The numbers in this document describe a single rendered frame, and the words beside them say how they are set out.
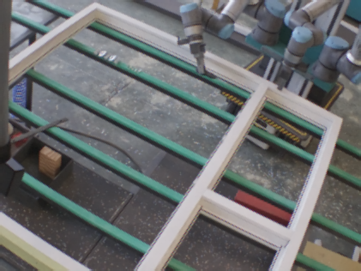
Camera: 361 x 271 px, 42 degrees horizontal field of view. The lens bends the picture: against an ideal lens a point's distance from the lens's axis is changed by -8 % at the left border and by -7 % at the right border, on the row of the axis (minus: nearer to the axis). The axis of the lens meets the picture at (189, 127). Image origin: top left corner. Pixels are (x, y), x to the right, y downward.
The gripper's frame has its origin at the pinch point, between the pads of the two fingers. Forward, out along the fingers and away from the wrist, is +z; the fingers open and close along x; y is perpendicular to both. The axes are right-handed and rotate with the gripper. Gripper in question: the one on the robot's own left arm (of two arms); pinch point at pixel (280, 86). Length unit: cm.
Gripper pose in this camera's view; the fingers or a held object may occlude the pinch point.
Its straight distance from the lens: 252.4
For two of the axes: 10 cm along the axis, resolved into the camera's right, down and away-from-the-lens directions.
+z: -2.4, 7.2, 6.6
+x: -4.1, 5.4, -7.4
